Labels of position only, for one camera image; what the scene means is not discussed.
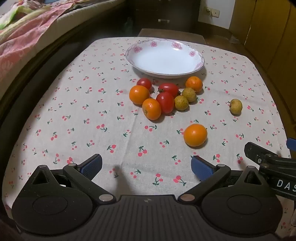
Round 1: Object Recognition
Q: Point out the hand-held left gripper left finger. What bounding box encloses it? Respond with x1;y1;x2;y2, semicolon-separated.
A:
30;153;116;205

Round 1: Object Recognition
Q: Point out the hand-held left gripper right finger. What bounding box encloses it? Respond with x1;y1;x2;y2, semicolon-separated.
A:
177;155;266;205

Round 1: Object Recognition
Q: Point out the orange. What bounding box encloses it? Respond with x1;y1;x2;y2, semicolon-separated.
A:
183;124;208;147
129;85;150;105
185;76;203;93
142;98;162;121

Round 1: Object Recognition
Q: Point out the yellow-brown longan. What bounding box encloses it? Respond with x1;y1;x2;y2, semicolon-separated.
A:
182;87;197;102
174;95;189;111
229;99;243;115

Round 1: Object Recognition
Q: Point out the red tomato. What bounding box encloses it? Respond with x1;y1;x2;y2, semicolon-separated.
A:
158;83;180;98
156;92;175;114
136;78;152;91

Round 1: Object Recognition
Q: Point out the white floral rim plate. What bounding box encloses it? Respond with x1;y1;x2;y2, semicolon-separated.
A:
125;39;205;78

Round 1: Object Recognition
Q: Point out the cherry print tablecloth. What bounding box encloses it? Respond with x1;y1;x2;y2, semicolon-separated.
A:
2;36;292;232

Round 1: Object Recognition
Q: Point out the yellow wooden wardrobe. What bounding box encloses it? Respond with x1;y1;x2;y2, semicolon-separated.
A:
228;0;296;112

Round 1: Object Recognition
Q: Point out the bed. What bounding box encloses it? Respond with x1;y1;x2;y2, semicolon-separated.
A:
0;0;139;144

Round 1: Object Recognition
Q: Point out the pink floral blanket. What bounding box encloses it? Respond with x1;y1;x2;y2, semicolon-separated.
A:
0;0;78;87

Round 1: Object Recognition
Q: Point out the dark wooden nightstand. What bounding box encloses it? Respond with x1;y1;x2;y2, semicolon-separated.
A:
133;0;200;32

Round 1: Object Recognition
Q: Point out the yellow-green cloth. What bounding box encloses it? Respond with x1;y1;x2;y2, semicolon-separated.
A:
0;3;50;32

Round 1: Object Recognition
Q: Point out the wall outlet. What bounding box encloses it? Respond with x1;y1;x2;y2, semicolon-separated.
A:
203;6;220;18

